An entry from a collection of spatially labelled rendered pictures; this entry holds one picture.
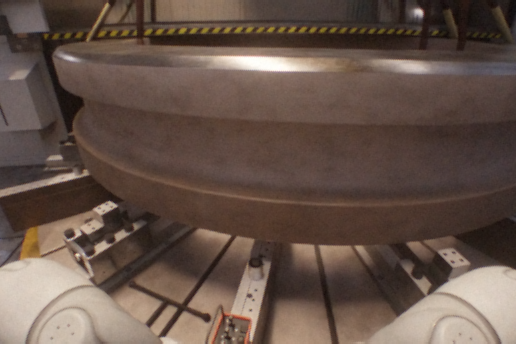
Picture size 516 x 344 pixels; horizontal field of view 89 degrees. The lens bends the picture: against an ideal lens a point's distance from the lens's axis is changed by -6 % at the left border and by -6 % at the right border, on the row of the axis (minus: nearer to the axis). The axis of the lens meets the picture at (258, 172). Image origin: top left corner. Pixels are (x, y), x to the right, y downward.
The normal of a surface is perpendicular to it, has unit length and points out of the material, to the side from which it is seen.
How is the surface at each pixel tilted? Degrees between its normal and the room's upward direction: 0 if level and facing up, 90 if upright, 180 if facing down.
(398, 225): 90
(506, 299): 10
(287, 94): 90
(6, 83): 90
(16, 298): 25
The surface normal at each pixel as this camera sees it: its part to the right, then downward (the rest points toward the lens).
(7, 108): 0.13, 0.47
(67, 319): 0.00, -0.57
